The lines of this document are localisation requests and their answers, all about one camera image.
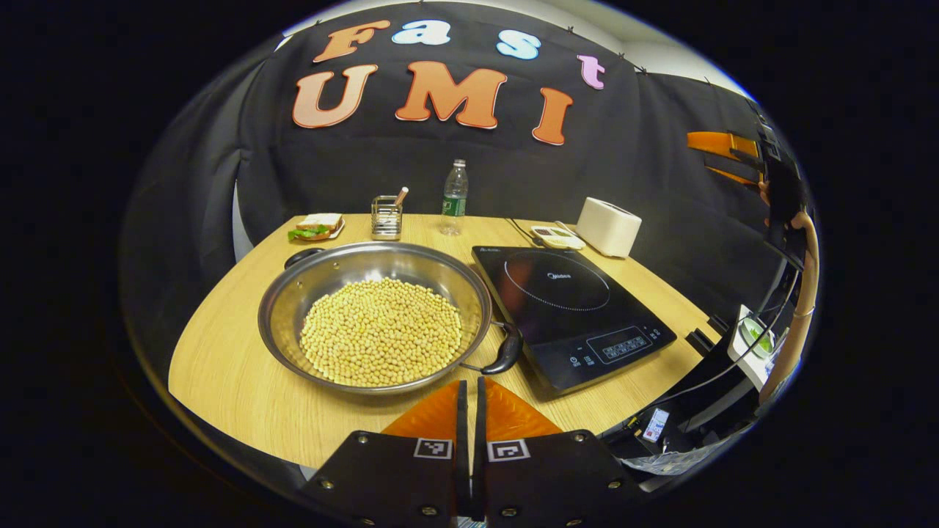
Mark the white divided dish of beans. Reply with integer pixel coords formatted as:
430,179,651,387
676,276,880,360
529,224,586,252

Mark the pile of soybeans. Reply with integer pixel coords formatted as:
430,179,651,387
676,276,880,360
299,276,464,387

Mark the black cooktop power cable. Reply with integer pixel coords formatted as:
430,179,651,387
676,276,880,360
505,216,545,248

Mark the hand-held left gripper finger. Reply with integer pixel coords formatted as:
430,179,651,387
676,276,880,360
297,379,471,528
472,376,648,528

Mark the clear plastic water bottle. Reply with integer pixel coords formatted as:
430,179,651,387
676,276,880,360
439,158,470,238

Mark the green and white cup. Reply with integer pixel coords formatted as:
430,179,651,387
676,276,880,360
740,315,776,358

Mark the black induction cooktop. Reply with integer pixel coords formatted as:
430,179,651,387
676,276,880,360
470,245,679,397

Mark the white toaster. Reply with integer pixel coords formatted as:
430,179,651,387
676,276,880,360
575,196,643,259

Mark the white stand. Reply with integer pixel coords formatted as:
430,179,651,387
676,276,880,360
726,304,791,391

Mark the small printed card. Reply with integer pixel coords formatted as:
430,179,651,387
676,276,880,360
641,407,671,444

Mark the steel pot with black handles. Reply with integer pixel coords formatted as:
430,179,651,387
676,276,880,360
257,241,525,397

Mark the sandwich with lettuce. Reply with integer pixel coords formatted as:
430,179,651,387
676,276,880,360
287,213,343,242

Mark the wire mesh holder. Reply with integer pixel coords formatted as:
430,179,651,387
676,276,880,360
370,194,404,242

